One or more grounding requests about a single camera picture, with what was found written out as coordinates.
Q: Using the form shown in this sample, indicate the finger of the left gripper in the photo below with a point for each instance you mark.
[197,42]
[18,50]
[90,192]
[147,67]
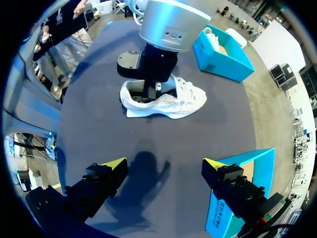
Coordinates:
[158,87]
[149,89]

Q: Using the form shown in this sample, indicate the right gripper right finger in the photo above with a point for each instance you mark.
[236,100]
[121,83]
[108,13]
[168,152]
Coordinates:
[230,188]

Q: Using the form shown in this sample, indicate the person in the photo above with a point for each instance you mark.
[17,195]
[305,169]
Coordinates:
[67,32]
[48,64]

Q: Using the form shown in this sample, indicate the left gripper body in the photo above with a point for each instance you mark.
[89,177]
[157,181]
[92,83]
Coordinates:
[153,65]

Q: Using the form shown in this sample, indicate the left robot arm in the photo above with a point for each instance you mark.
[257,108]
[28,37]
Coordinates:
[171,24]

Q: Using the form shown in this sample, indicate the white shoe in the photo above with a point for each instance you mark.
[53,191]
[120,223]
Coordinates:
[173,102]
[212,38]

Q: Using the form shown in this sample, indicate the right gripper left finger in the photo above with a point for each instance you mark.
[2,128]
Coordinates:
[99,188]

